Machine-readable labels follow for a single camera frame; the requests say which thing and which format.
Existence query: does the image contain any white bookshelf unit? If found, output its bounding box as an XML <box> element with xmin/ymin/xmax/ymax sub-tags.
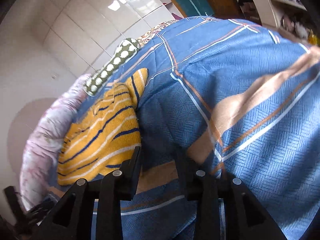
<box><xmin>237</xmin><ymin>0</ymin><xmax>317</xmax><ymax>43</ymax></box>

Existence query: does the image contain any pink white floral pillow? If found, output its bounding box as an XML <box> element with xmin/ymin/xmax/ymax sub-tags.
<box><xmin>20</xmin><ymin>74</ymin><xmax>89</xmax><ymax>211</ymax></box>

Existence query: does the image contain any yellow striped knit sweater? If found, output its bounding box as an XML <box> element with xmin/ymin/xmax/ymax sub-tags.
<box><xmin>57</xmin><ymin>68</ymin><xmax>149</xmax><ymax>186</ymax></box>

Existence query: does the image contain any green white patterned cushion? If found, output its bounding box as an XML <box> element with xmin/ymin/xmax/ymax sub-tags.
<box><xmin>83</xmin><ymin>19</ymin><xmax>181</xmax><ymax>97</ymax></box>

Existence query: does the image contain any blue patterned bedsheet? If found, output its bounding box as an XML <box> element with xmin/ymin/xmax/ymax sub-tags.
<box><xmin>47</xmin><ymin>16</ymin><xmax>320</xmax><ymax>240</ymax></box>

